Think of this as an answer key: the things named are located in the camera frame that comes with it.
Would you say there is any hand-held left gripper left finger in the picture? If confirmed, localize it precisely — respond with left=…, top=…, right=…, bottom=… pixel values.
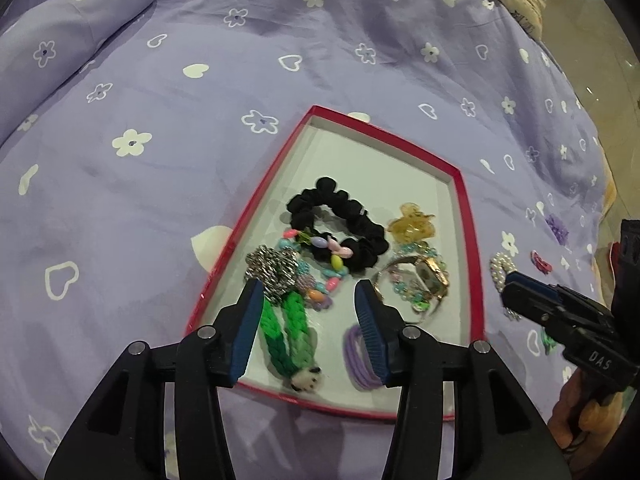
left=44, top=279, right=265, bottom=480

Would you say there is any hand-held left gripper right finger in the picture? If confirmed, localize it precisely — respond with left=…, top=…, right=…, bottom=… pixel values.
left=353, top=279, right=573, bottom=480

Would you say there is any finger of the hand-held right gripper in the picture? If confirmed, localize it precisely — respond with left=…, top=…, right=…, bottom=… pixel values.
left=501, top=282, right=581, bottom=333
left=505, top=271, right=601, bottom=313

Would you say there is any white pearl hair clip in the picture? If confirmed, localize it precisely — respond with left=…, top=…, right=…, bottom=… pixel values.
left=490, top=252, right=521, bottom=321

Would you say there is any green braided panda hair tie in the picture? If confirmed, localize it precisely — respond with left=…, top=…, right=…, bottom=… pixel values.
left=257, top=290, right=323, bottom=393

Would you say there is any purple hair tie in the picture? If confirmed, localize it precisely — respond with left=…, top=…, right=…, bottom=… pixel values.
left=342, top=324, right=388, bottom=391

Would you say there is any silver chain brooch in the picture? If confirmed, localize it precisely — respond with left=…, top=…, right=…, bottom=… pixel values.
left=245, top=245, right=306, bottom=303

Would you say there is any pastel oval bead bracelet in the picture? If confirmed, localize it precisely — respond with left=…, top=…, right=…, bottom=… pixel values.
left=280, top=227, right=353, bottom=311

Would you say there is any gold wristwatch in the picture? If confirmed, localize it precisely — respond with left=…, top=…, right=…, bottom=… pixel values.
left=372, top=252, right=451, bottom=323

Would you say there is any blue green bead bracelet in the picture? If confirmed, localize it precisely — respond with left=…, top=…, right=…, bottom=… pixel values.
left=390, top=240, right=448, bottom=313

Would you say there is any amber hair claw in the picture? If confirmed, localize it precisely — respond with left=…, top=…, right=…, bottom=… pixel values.
left=387, top=202, right=436, bottom=243

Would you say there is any black scrunchie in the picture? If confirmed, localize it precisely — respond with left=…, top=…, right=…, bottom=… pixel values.
left=286, top=176, right=390, bottom=277

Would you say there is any red shallow box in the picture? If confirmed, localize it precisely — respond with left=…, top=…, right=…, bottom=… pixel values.
left=184, top=105, right=485, bottom=422

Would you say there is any person's right hand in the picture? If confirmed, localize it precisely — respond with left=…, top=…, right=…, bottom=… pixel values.
left=547, top=370, right=631, bottom=456

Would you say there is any purple flower hair clip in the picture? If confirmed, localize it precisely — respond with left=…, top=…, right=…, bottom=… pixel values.
left=544, top=214, right=571, bottom=246

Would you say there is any purple flower print blanket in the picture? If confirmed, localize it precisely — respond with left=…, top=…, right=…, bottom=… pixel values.
left=0, top=0, right=626, bottom=480

